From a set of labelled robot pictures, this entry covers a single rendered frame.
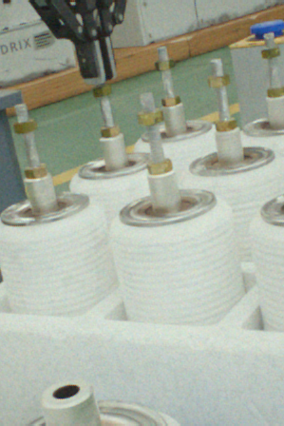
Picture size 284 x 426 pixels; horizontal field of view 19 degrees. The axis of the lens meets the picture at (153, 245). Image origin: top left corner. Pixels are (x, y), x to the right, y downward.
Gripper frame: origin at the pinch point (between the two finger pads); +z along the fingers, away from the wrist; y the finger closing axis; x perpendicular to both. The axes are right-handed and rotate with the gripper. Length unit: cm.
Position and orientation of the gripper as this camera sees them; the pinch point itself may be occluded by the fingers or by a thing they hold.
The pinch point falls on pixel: (96, 60)
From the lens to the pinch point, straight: 80.3
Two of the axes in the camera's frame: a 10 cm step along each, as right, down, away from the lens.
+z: 1.8, 9.3, 3.3
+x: -8.1, -0.5, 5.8
